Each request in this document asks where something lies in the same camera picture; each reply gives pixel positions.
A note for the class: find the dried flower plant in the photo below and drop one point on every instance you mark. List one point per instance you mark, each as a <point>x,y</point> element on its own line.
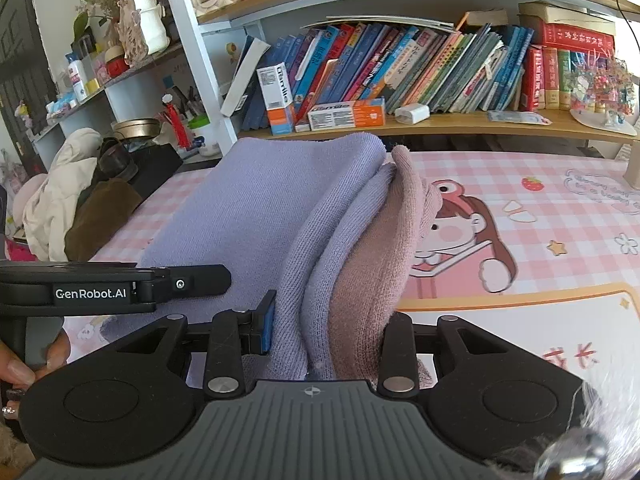
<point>102,0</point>

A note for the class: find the black box device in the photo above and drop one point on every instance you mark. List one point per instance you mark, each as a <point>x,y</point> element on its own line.
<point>150,165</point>

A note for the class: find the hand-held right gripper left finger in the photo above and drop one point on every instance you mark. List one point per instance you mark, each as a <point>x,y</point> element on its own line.
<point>267,320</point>

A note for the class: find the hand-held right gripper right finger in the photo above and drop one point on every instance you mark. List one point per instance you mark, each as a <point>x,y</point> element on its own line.
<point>397,347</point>

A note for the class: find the group of toiletry bottles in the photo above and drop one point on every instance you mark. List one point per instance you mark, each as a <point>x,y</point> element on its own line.
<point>77,80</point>

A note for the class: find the silver round bead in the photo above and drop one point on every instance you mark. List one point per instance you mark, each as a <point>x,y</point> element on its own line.
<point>570,457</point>

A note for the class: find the gold round tin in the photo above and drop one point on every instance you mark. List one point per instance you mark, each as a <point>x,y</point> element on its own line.
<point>135,129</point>

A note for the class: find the white charger adapter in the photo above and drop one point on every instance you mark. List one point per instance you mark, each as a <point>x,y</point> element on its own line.
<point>412,113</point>

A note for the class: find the pink checked cartoon tablecloth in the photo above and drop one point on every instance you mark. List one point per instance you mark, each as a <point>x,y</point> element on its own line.
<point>550,240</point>

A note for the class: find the beige jacket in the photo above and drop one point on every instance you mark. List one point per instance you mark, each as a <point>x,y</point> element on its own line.
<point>55,200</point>

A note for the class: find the white cup with green lid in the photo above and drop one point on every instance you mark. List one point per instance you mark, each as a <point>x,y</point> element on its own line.
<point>205,137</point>

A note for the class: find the white ceramic vase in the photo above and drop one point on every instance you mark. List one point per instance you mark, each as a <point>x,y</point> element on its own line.
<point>150,25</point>

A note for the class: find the purple and pink sweater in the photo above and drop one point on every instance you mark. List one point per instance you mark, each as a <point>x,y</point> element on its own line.
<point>280,210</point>

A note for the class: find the red jar with cream lid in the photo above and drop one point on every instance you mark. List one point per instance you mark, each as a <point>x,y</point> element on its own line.
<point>117,62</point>

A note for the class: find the dark door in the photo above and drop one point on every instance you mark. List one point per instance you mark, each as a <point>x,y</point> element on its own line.
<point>20,60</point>

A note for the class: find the flat blue white packet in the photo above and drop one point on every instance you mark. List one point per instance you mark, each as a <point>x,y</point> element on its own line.
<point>517,117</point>

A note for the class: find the row of colourful books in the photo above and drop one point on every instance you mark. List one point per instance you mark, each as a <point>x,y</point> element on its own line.
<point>425,70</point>

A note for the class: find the long white orange toothpaste box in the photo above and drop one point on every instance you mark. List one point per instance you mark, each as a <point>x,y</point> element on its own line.
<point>345,115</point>

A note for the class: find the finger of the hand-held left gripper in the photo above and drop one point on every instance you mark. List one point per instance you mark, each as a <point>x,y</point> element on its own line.
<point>200,282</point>

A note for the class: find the person's left hand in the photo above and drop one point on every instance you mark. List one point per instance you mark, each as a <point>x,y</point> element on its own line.
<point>17,371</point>

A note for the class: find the brown cloth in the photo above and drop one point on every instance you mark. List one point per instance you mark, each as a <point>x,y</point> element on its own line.
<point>100,220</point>

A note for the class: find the colourful ornament on white plate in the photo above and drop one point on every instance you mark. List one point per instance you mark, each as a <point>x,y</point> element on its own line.
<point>602,90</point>

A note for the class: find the tall white orange toothpaste box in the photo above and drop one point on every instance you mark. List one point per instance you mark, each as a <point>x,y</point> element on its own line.
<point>275,95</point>

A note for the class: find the white bookshelf with wooden shelves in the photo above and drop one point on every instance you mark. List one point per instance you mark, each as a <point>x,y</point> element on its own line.
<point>450,122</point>

